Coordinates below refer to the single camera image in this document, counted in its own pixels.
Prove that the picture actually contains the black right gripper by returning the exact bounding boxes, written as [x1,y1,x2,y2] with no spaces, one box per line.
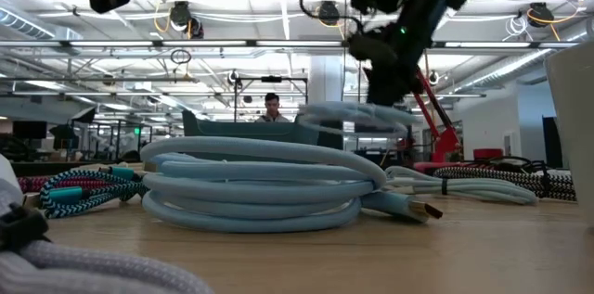
[361,65,426,108]

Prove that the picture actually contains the thin light blue cable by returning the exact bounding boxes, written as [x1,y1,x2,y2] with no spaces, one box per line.
[296,101,419,140]

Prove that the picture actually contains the pale grey cable black tie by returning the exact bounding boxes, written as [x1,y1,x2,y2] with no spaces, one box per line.
[383,165,539,206]

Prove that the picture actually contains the black white braided cable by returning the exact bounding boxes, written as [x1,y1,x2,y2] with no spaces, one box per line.
[433,165,577,202]

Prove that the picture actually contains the thick light blue cable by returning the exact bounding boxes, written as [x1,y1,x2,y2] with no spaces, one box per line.
[140,135,445,234]

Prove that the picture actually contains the teal black braided cable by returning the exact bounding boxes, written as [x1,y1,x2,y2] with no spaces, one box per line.
[39,165,150,220]

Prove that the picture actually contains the pink braided cable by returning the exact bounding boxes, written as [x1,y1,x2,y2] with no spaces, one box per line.
[17,174,112,194]

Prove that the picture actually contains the grey braided cable black tie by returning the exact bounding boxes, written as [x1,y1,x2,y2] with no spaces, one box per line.
[0,153,215,294]

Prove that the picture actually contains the red desk lamp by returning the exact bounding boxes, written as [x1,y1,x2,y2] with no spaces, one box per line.
[410,65,470,174]

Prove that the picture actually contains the red round background object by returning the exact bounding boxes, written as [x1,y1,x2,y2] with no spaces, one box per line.
[472,147,505,161]

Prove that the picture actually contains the person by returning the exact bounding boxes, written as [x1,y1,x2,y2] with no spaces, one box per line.
[253,92,291,123]

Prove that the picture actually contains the teal plastic bin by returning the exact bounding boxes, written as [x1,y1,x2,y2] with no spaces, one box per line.
[181,109,345,152]

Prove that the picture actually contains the black background monitor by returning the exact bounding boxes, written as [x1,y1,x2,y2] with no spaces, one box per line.
[12,120,48,141]

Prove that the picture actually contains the white plastic bin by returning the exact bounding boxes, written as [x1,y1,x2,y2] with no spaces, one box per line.
[544,42,594,226]

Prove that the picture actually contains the ceiling cable reel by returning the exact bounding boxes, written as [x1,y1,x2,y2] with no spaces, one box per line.
[168,0,205,40]
[527,1,556,29]
[316,0,342,27]

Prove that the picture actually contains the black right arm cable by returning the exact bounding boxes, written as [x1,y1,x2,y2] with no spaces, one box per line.
[299,0,368,35]

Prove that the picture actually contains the black lamp cord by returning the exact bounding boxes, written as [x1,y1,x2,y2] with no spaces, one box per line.
[463,154,551,174]

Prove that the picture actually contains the black background rig frame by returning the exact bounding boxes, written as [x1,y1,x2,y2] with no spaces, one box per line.
[233,75,310,123]

